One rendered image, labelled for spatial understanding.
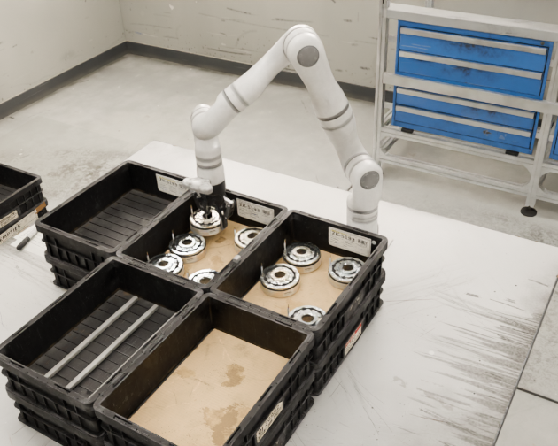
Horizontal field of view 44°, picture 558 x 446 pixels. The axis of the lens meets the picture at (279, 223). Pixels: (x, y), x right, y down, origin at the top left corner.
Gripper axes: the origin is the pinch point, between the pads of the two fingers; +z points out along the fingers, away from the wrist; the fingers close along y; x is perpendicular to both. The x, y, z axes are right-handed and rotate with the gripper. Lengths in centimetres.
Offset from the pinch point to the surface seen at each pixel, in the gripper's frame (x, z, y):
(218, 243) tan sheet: 2.3, 5.9, -1.7
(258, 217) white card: -8.9, 1.4, -8.3
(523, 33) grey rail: -179, -2, -36
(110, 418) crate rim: 69, -4, -25
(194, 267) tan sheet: 14.3, 5.9, -2.3
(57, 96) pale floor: -171, 87, 274
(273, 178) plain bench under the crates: -53, 19, 15
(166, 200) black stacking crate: -8.4, 5.9, 26.4
